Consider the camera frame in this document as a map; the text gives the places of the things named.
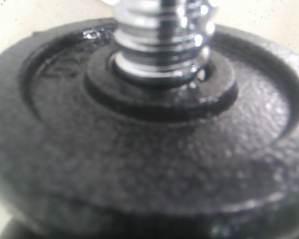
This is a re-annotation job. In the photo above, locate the black weight plate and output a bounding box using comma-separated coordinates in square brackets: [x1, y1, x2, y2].
[0, 18, 299, 239]

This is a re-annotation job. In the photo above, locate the chrome threaded dumbbell bar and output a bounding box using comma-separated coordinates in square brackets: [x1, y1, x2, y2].
[114, 0, 220, 78]

